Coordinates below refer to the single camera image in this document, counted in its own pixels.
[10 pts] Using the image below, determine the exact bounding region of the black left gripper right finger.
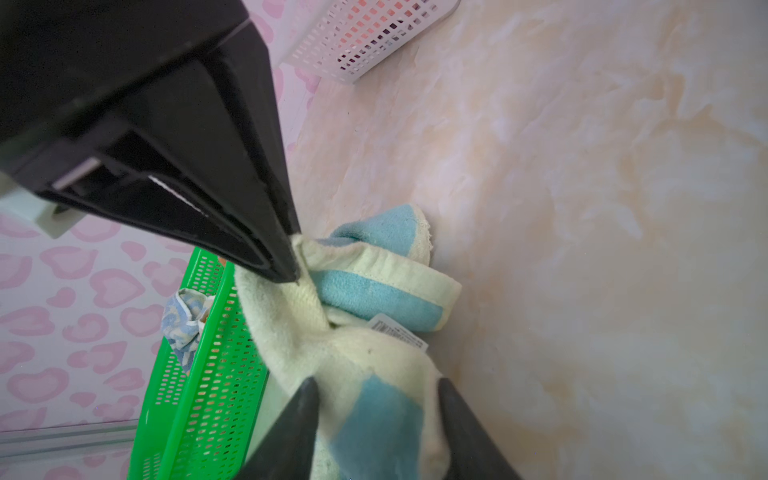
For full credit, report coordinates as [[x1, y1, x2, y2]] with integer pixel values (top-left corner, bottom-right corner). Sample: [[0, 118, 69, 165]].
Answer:
[[437, 378, 522, 480]]

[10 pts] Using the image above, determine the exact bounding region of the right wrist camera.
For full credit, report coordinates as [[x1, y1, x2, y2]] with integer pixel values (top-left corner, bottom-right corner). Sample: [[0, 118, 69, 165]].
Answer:
[[1, 173, 86, 239]]

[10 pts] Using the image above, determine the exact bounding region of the green plastic basket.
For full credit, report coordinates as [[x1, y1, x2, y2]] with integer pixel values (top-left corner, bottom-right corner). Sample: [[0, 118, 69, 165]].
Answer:
[[127, 248, 268, 479]]

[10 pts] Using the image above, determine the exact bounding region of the orange blue lettered towel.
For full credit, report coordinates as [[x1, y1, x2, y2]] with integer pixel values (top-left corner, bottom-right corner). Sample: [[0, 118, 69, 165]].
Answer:
[[161, 288, 215, 374]]

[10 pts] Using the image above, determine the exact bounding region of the white plastic basket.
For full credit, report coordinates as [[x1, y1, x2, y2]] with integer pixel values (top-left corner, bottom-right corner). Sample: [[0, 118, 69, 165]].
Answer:
[[272, 0, 459, 84]]

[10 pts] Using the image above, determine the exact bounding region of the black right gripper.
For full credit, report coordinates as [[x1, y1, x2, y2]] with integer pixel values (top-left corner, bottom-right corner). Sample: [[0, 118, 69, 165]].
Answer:
[[1, 1, 300, 283]]

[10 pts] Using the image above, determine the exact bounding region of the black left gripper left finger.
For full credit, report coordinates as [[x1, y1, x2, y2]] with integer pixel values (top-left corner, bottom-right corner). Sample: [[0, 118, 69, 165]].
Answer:
[[234, 377, 320, 480]]

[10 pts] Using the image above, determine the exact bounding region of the pale yellow teal towel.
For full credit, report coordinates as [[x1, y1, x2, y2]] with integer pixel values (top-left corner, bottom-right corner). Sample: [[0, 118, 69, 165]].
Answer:
[[234, 204, 461, 479]]

